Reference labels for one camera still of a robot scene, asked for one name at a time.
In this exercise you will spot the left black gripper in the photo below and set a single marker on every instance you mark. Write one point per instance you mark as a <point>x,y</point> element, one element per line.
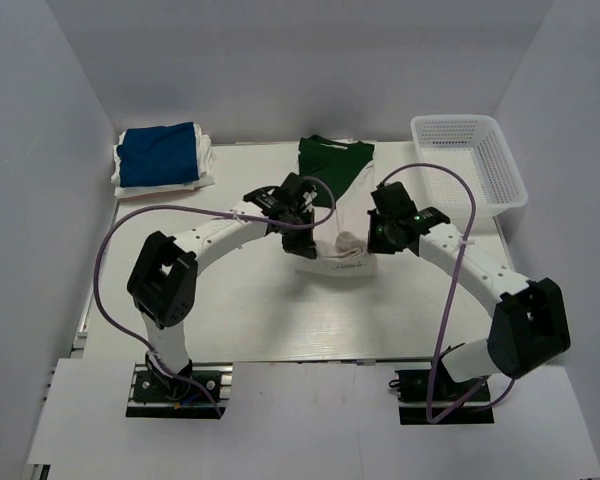
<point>304,245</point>

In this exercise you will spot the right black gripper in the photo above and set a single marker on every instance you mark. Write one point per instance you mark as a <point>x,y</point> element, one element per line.
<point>375,245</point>

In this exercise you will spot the white green raglan t shirt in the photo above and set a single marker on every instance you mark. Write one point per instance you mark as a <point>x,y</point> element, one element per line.
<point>346,169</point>

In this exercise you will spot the blue t shirt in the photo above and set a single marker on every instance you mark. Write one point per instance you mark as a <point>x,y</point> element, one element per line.
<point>158,156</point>

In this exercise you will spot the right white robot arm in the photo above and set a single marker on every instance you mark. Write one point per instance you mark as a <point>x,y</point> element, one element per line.
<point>528,318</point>

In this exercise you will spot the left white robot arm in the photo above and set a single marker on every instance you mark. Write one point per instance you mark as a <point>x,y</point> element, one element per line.
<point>163,281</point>

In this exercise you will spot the white plastic basket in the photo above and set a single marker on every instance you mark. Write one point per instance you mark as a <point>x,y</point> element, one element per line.
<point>474,147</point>

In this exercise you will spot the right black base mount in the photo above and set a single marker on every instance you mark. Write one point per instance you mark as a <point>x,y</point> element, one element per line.
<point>410,386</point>

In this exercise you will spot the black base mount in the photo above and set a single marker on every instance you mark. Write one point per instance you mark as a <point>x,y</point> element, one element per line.
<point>410,386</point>
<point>149,398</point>

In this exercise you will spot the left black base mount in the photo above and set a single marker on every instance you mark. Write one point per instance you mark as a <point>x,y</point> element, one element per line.
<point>149,398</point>

